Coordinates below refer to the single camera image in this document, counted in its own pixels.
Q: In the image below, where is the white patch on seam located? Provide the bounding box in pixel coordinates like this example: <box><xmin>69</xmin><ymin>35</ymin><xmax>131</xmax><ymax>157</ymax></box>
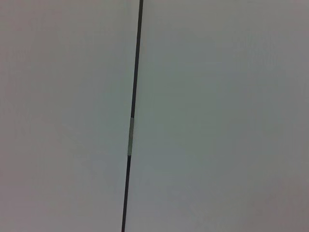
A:
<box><xmin>127</xmin><ymin>117</ymin><xmax>135</xmax><ymax>157</ymax></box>

